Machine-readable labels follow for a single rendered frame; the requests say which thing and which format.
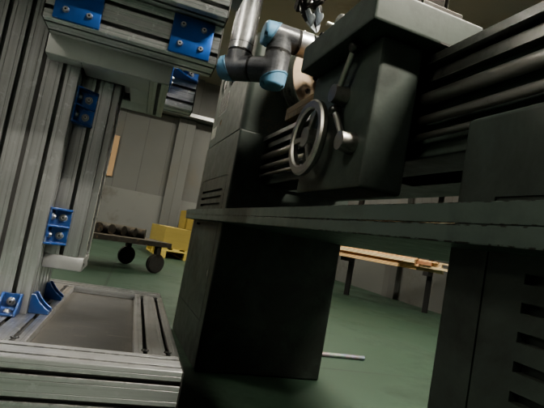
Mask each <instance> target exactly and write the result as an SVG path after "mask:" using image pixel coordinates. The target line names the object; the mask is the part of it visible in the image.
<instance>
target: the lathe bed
mask: <svg viewBox="0 0 544 408"><path fill-rule="evenodd" d="M542 102H544V1H542V2H540V3H538V4H536V5H533V6H531V7H529V8H527V9H525V10H523V11H521V12H519V13H517V14H515V15H513V16H511V17H509V18H507V19H505V20H503V21H501V22H499V23H497V24H494V25H492V26H490V27H488V28H486V29H484V30H482V31H480V32H478V33H476V34H474V35H472V36H470V37H468V38H466V39H464V40H462V41H460V42H458V43H456V44H454V45H451V46H449V47H448V48H446V49H443V50H441V51H439V52H438V53H435V54H433V55H431V56H430V57H427V58H425V59H423V60H422V61H421V66H420V71H419V81H418V86H417V91H416V97H415V102H414V111H413V117H412V122H411V127H410V137H409V142H408V147H407V152H406V162H405V167H404V172H403V178H402V187H401V192H400V194H399V196H397V197H391V198H360V199H344V200H330V201H333V202H344V201H363V200H381V199H400V198H437V197H455V196H459V192H460V187H461V176H462V171H463V165H464V159H465V149H466V143H467V138H468V133H469V127H470V122H471V121H473V120H475V119H479V118H482V117H488V116H491V115H495V114H498V113H504V112H507V111H511V110H513V109H517V108H523V107H526V106H530V105H533V104H539V103H542ZM294 126H295V123H293V124H290V125H288V126H286V127H284V128H282V129H280V130H278V131H276V132H274V133H272V134H270V135H268V136H266V137H264V139H263V142H267V143H268V145H266V144H264V145H265V146H266V147H265V146H264V147H263V150H264V148H265V150H264V153H265V151H268V150H269V149H270V152H267V153H265V154H264V153H263V154H262V155H261V160H262V161H266V162H267V160H268V164H266V162H264V163H263V162H262V164H263V165H262V166H261V163H260V166H261V167H260V168H259V173H260V174H259V173H258V177H257V179H258V178H259V177H260V179H259V180H258V181H260V182H263V181H262V179H264V177H265V180H264V186H269V187H272V188H276V189H282V190H286V191H290V192H294V193H297V186H298V182H299V177H300V176H297V175H295V174H294V173H293V172H292V170H291V168H290V165H289V146H290V141H291V135H292V131H293V129H294ZM265 169H266V173H264V171H265ZM262 173H263V174H262Z"/></svg>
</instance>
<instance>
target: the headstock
mask: <svg viewBox="0 0 544 408"><path fill-rule="evenodd" d="M260 36H261V33H260V32H259V33H257V35H256V40H255V44H254V47H253V55H252V56H265V52H266V47H264V46H263V45H261V44H260ZM266 93H267V94H266ZM274 93H275V94H274ZM268 94H269V95H268ZM262 98H263V99H262ZM266 100H267V101H266ZM266 102H267V103H266ZM270 102H271V103H270ZM264 104H265V105H264ZM273 105H274V106H273ZM286 111H287V109H286V108H285V106H284V103H283V100H282V97H281V94H280V91H267V90H265V89H263V88H262V87H261V86H260V83H255V82H241V81H235V82H232V81H226V80H222V82H221V87H220V91H219V99H218V103H217V108H216V112H215V119H214V124H213V128H212V132H211V136H210V144H209V148H208V149H211V148H212V147H213V146H215V145H216V144H218V143H220V142H222V141H223V140H224V139H225V138H227V137H229V136H230V135H232V134H234V133H235V132H236V131H238V130H240V129H244V130H250V131H253V132H256V133H259V134H264V135H270V134H272V133H274V132H276V131H278V130H280V129H282V128H284V127H286V126H288V125H290V124H293V123H290V122H287V121H285V116H286ZM262 117H263V119H261V118H262ZM265 119H266V120H265ZM269 119H270V120H269ZM268 120H269V121H268ZM272 122H273V123H272ZM283 122H284V124H283ZM277 123H278V124H277ZM276 124H277V125H276ZM278 127H279V128H278ZM280 127H281V128H280ZM276 128H277V129H276ZM267 129H268V130H269V131H270V132H269V131H268V130H267ZM273 129H274V130H273ZM271 130H272V131H271Z"/></svg>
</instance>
